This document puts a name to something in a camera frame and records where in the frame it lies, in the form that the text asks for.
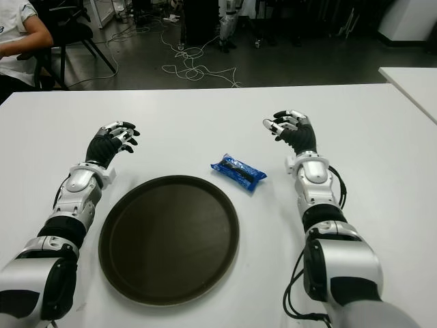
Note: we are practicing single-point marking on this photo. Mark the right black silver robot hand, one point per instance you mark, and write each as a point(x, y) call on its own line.
point(300, 136)

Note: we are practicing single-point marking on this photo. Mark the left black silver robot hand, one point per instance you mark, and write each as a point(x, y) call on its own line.
point(102, 147)

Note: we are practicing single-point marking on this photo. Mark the blue Oreo cookie packet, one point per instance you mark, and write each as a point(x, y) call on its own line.
point(239, 171)

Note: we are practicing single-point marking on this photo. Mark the left silver black robot arm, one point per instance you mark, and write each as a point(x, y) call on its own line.
point(78, 181)

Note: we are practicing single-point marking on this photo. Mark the right silver black robot arm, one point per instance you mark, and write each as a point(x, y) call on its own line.
point(348, 266)

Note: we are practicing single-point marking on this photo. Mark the black armrest chair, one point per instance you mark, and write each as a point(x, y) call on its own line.
point(41, 68)

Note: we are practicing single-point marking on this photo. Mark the dark brown round tray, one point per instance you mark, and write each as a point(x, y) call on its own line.
point(167, 239)

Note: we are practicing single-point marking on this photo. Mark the black robot support stand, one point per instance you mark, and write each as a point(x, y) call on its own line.
point(256, 30)

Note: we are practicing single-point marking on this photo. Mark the black office chair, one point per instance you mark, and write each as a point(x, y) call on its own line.
point(75, 32)

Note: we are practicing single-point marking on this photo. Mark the black metal-legged chairs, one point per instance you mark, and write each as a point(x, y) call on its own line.
point(348, 20)

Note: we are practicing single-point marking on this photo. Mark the white side table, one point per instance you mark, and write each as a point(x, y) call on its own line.
point(416, 85)

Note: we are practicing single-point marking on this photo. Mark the white low cabinet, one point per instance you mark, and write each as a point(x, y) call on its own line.
point(102, 13)

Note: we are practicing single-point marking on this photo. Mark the silver humanoid robot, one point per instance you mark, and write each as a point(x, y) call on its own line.
point(227, 24)

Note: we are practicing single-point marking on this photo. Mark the person in white shirt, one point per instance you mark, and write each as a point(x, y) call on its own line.
point(13, 34)

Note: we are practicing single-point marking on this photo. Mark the white power strip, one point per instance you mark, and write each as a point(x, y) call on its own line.
point(170, 18)

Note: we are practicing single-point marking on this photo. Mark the black cabinet on casters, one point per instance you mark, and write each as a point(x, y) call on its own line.
point(201, 20)

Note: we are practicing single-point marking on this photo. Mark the white black-based cabinet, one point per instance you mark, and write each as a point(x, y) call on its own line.
point(409, 20)

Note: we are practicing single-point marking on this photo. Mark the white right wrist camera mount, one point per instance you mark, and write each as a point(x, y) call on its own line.
point(290, 164)

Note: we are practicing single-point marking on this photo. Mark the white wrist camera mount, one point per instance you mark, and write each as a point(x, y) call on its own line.
point(110, 177)
point(290, 164)

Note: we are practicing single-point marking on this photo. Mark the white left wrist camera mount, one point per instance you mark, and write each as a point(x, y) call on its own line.
point(110, 177)

